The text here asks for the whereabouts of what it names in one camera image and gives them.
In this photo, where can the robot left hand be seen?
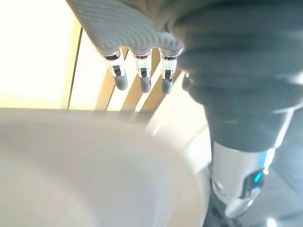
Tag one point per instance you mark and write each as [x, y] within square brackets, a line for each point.
[236, 71]

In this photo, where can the white round plate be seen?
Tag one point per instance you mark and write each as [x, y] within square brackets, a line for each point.
[99, 165]

